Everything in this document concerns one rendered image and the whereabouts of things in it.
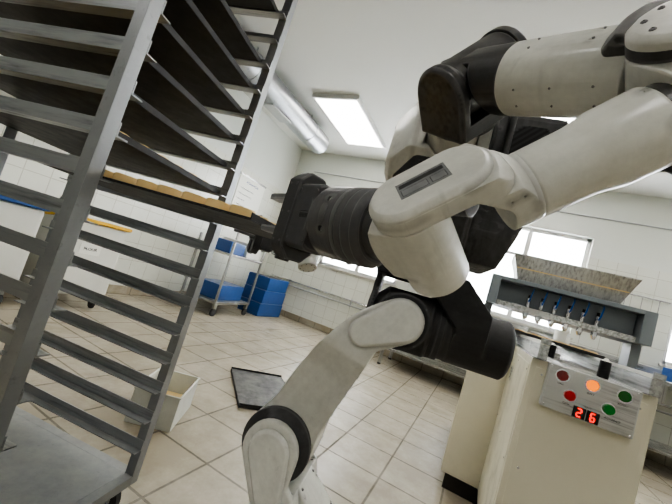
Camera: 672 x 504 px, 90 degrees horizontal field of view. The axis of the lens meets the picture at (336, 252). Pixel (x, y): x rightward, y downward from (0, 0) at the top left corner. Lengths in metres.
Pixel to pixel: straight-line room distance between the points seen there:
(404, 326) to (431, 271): 0.32
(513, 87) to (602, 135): 0.19
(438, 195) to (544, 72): 0.24
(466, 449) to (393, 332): 1.56
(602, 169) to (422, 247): 0.15
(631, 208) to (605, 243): 0.53
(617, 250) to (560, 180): 5.14
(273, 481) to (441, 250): 0.57
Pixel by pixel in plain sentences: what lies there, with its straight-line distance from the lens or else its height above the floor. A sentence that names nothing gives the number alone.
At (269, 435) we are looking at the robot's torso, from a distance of 0.73.
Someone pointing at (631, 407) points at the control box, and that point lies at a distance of 1.40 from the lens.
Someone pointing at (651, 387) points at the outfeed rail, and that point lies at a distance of 1.41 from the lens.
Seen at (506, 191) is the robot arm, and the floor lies 1.00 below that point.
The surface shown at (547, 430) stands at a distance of 1.41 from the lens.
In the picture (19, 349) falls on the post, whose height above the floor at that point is 0.61.
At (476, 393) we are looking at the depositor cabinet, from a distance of 2.08.
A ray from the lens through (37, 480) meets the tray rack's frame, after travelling 1.35.
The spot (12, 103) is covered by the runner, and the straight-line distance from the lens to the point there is 1.08.
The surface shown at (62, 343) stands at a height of 0.42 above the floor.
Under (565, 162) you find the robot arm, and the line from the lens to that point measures 0.33.
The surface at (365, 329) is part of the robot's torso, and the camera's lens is 0.65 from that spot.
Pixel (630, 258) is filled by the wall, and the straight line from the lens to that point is 5.49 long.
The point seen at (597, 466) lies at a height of 0.58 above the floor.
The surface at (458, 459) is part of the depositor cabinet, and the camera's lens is 2.17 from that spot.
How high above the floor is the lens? 0.90
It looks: 4 degrees up
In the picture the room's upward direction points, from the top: 17 degrees clockwise
